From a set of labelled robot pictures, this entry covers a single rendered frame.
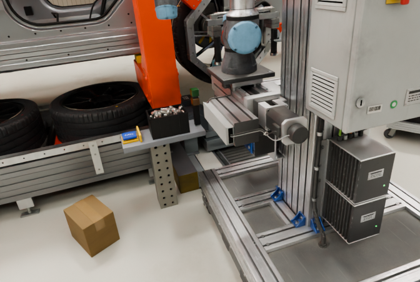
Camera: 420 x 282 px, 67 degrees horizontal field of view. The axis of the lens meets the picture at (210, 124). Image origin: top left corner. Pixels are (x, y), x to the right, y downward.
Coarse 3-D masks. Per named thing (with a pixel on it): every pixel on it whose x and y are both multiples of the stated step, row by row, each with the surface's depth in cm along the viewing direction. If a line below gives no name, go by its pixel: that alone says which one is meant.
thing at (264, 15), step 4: (276, 12) 174; (260, 16) 172; (264, 16) 173; (268, 16) 173; (272, 16) 174; (276, 16) 175; (208, 20) 163; (212, 20) 164; (216, 20) 164; (220, 20) 165; (208, 24) 164; (212, 24) 165; (216, 24) 165; (220, 24) 166
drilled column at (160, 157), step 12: (168, 144) 168; (156, 156) 168; (168, 156) 170; (156, 168) 171; (168, 168) 175; (156, 180) 173; (168, 180) 176; (156, 192) 187; (168, 192) 179; (168, 204) 182
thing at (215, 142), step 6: (198, 138) 236; (204, 138) 220; (210, 138) 222; (216, 138) 223; (204, 144) 222; (210, 144) 217; (216, 144) 219; (222, 144) 221; (228, 144) 222; (210, 150) 219
